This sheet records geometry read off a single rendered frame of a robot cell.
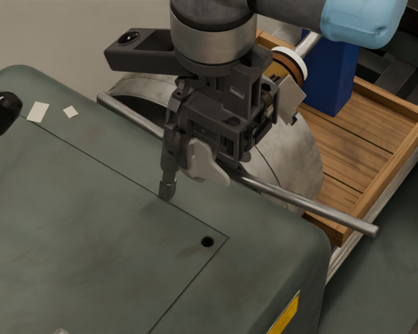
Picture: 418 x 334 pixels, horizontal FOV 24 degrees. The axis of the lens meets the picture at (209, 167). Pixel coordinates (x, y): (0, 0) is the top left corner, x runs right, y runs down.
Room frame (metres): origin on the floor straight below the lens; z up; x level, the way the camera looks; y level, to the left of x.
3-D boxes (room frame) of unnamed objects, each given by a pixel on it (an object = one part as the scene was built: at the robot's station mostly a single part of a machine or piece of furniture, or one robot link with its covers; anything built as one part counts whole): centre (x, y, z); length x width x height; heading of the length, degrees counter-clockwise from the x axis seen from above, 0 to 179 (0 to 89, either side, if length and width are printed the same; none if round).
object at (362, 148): (1.06, -0.15, 0.88); 0.36 x 0.30 x 0.04; 55
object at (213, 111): (0.61, -0.01, 1.47); 0.09 x 0.08 x 0.12; 55
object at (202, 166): (0.60, 0.00, 1.36); 0.06 x 0.03 x 0.09; 55
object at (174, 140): (0.61, 0.02, 1.41); 0.05 x 0.02 x 0.09; 145
